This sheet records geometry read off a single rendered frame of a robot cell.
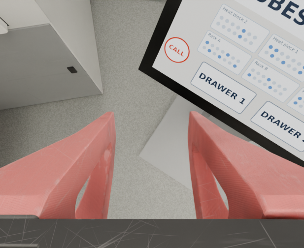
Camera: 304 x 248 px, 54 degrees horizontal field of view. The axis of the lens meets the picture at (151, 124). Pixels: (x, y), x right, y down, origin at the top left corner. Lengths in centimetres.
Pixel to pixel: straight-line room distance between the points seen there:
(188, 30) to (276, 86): 15
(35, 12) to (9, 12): 5
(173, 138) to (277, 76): 102
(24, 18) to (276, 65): 53
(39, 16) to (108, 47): 87
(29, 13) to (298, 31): 53
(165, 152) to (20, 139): 71
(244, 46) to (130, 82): 111
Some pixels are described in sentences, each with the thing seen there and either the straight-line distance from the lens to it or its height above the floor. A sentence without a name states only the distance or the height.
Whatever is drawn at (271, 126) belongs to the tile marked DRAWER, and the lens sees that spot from 49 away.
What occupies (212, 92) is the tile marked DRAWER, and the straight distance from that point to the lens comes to 48.
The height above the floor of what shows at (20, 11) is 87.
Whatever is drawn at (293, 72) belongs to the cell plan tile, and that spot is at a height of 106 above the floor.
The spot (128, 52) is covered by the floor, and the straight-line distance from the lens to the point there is 155.
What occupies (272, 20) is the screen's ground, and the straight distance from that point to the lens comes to 42.
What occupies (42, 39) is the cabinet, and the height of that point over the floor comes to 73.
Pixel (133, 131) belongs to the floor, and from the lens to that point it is 146.
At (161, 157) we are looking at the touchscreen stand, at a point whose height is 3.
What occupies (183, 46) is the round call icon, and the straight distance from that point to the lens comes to 46.
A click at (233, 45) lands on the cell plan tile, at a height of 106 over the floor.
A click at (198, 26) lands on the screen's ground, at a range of 44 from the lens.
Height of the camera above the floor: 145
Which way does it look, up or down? 83 degrees down
